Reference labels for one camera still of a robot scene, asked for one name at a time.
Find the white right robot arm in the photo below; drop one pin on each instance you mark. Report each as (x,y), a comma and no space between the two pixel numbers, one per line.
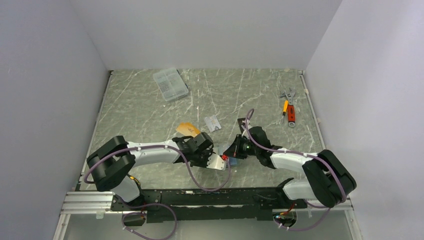
(325,178)

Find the clear plastic organizer box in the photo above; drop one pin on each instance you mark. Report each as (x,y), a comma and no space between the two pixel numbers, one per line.
(170,84)

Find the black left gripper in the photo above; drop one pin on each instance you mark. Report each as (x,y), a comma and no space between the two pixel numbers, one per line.
(208,152)

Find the red adjustable wrench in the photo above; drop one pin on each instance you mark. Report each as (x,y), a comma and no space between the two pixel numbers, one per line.
(291,115)

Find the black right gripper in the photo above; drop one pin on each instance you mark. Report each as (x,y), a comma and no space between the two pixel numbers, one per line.
(234,149)

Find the green card holder wallet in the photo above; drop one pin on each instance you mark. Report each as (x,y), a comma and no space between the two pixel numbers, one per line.
(221,148)

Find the aluminium frame rail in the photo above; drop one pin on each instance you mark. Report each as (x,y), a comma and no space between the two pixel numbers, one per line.
(82,203)

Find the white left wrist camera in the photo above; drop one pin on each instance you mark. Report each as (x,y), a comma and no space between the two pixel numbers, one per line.
(216,162)

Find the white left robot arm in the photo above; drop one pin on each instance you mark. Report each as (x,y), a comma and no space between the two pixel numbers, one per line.
(109,166)

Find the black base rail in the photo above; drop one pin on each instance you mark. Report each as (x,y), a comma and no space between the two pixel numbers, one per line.
(161,205)

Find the yellow black screwdriver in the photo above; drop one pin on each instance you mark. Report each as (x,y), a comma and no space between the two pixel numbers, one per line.
(135,180)

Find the orange small screwdriver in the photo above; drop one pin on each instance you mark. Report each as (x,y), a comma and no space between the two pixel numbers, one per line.
(285,107)

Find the black credit card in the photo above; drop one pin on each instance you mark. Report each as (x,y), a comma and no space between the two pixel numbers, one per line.
(242,124)

